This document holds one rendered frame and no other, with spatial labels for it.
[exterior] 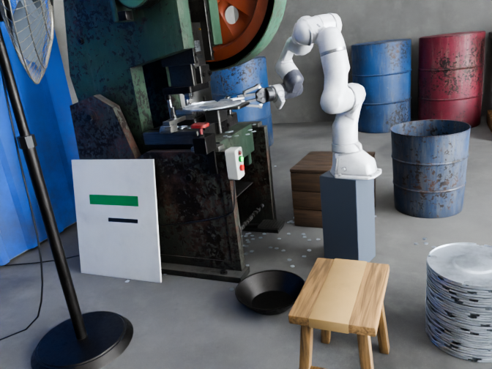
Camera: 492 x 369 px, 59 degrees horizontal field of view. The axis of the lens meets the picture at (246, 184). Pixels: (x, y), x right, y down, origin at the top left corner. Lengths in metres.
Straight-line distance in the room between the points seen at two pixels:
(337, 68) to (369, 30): 3.37
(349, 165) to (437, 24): 3.43
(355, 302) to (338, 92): 0.89
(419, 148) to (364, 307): 1.38
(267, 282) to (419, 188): 1.06
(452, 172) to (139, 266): 1.72
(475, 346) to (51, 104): 2.60
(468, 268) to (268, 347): 0.74
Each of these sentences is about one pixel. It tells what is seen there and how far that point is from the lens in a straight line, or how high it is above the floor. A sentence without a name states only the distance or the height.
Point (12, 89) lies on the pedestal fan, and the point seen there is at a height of 1.00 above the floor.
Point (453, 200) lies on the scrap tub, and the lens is 2.68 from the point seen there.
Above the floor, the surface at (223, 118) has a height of 0.72.
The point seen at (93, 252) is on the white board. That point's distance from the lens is 2.42.
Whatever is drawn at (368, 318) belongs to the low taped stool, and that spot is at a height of 0.33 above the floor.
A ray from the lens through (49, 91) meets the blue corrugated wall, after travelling 3.05.
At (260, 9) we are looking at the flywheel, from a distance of 2.39.
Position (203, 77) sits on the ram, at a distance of 2.13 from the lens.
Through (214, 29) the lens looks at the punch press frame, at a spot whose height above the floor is 1.13.
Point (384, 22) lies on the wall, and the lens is 5.23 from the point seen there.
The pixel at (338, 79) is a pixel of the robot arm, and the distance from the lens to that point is 1.88.
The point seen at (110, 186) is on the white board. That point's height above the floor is 0.46.
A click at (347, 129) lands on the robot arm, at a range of 1.92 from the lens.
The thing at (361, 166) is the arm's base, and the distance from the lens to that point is 1.93.
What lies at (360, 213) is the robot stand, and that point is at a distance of 2.00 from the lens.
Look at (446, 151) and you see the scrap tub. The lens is 2.54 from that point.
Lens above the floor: 1.08
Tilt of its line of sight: 19 degrees down
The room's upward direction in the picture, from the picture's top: 7 degrees counter-clockwise
